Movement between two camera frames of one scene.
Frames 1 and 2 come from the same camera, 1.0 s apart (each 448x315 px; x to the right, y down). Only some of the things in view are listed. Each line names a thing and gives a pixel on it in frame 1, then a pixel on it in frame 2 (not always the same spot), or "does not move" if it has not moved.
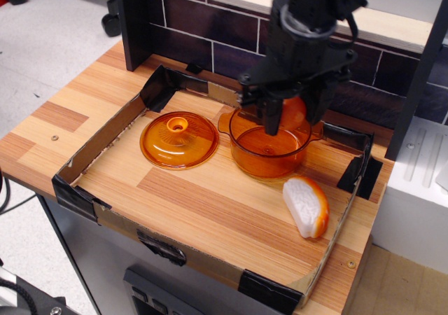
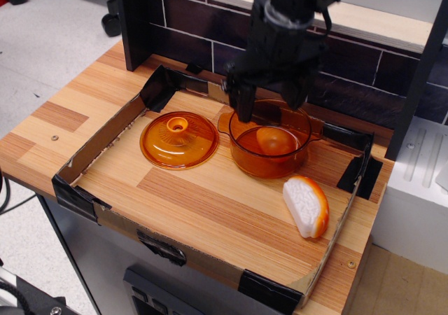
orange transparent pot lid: x=179 y=140 does not move
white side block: x=413 y=222 does not move
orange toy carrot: x=293 y=111 to x=276 y=141
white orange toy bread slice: x=307 y=206 does not move
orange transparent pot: x=260 y=154 does not move
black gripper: x=304 y=53 to x=283 y=47
